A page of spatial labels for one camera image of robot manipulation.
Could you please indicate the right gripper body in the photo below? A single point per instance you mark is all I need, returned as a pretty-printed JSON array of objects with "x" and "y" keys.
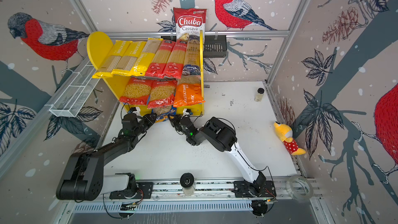
[{"x": 178, "y": 126}]

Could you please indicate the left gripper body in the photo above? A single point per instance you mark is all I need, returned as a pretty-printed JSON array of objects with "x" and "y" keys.
[{"x": 147, "y": 122}]

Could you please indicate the blue shell pasta bag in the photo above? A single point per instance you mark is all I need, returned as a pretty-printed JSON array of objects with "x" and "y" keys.
[{"x": 163, "y": 112}]

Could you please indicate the red noodle bag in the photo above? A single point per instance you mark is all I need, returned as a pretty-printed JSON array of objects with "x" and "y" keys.
[{"x": 162, "y": 94}]

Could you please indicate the red macaroni bag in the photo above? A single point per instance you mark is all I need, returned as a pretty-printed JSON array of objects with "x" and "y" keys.
[{"x": 137, "y": 91}]

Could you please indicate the orange pastatime pasta bag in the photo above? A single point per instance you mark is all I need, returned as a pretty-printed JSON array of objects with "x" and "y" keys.
[{"x": 188, "y": 91}]

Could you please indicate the red spaghetti pack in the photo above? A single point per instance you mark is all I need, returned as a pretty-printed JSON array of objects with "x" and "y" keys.
[
  {"x": 158, "y": 64},
  {"x": 175, "y": 63}
]

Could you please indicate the yellow spaghetti pack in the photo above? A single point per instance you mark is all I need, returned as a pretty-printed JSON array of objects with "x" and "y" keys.
[
  {"x": 147, "y": 54},
  {"x": 125, "y": 65},
  {"x": 112, "y": 59}
]

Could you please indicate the dark spaghetti pack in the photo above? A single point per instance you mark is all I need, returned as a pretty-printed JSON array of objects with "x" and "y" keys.
[{"x": 191, "y": 64}]

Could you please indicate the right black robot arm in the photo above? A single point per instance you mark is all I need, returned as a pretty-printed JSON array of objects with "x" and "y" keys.
[{"x": 223, "y": 138}]

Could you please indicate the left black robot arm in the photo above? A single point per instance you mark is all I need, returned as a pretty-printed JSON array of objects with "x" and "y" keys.
[{"x": 83, "y": 177}]

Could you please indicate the small spice bottle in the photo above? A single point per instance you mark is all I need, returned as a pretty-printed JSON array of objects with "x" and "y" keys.
[{"x": 259, "y": 95}]

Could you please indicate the Chuba cassava chips bag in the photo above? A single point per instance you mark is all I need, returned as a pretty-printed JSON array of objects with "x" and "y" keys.
[{"x": 189, "y": 23}]

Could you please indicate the yellow plush toy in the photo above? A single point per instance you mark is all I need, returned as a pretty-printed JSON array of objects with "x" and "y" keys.
[{"x": 285, "y": 134}]

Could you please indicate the clear tape roll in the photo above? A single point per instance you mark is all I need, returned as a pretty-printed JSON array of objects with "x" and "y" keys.
[{"x": 299, "y": 188}]

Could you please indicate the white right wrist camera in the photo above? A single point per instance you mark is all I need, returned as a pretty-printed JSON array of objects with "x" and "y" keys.
[{"x": 187, "y": 112}]

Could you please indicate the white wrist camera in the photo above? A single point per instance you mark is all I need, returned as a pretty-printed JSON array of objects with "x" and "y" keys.
[
  {"x": 187, "y": 112},
  {"x": 135, "y": 110}
]

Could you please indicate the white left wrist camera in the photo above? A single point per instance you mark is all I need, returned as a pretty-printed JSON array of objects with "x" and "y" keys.
[{"x": 135, "y": 110}]

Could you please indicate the black round camera knob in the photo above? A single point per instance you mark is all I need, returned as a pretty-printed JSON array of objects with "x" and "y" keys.
[{"x": 187, "y": 180}]

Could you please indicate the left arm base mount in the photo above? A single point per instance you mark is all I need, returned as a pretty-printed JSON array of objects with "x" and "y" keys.
[{"x": 133, "y": 190}]

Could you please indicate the white wire mesh basket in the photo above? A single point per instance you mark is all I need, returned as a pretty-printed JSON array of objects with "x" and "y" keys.
[{"x": 73, "y": 98}]

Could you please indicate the black wall basket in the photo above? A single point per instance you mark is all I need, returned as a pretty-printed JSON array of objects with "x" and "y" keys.
[{"x": 215, "y": 47}]

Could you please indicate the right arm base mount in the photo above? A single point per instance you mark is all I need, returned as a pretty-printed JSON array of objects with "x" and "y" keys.
[{"x": 260, "y": 188}]

